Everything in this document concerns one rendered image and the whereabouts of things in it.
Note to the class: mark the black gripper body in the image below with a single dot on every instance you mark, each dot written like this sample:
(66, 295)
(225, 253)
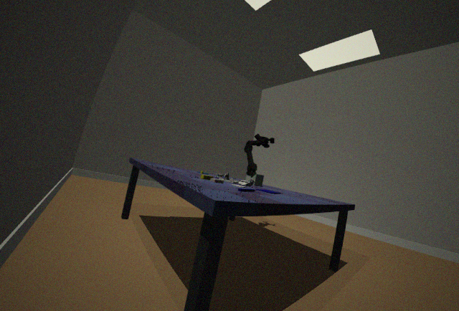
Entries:
(267, 140)

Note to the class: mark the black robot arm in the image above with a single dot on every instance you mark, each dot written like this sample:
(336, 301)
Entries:
(252, 167)

